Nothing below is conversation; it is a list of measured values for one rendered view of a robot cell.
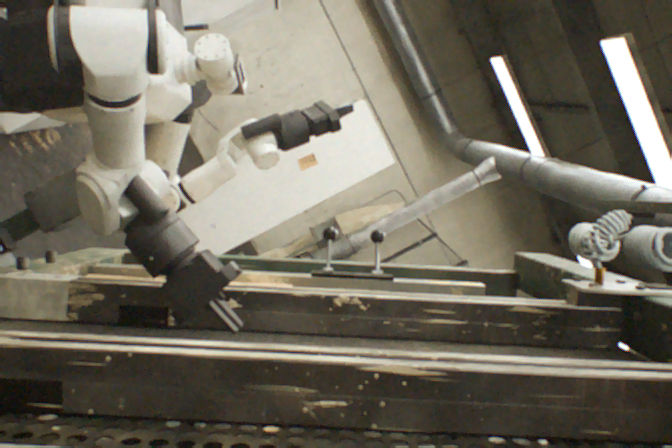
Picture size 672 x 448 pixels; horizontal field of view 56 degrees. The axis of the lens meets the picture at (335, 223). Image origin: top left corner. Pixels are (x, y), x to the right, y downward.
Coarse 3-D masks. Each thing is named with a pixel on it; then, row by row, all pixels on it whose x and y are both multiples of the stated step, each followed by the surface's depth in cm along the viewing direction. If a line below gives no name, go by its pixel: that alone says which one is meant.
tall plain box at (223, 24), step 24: (192, 0) 337; (216, 0) 338; (240, 0) 339; (264, 0) 358; (216, 24) 352; (240, 24) 402; (192, 48) 395; (0, 120) 342; (24, 120) 343; (48, 120) 375
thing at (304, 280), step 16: (96, 272) 151; (112, 272) 151; (128, 272) 151; (144, 272) 151; (256, 272) 154; (272, 272) 155; (336, 288) 151; (352, 288) 151; (368, 288) 151; (384, 288) 151; (400, 288) 151; (416, 288) 151; (432, 288) 151; (448, 288) 151; (464, 288) 151; (480, 288) 151
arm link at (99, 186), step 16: (96, 160) 85; (144, 160) 88; (80, 176) 86; (96, 176) 85; (112, 176) 84; (128, 176) 86; (80, 192) 88; (96, 192) 85; (112, 192) 85; (80, 208) 91; (96, 208) 87; (112, 208) 87; (96, 224) 91; (112, 224) 89
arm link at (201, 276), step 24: (168, 240) 90; (192, 240) 92; (144, 264) 92; (168, 264) 91; (192, 264) 92; (216, 264) 93; (168, 288) 92; (192, 288) 92; (216, 288) 92; (192, 312) 92
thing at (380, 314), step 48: (0, 288) 107; (48, 288) 107; (96, 288) 108; (144, 288) 108; (240, 288) 109; (288, 288) 112; (576, 288) 108; (624, 288) 108; (384, 336) 108; (432, 336) 108; (480, 336) 108; (528, 336) 108; (576, 336) 108
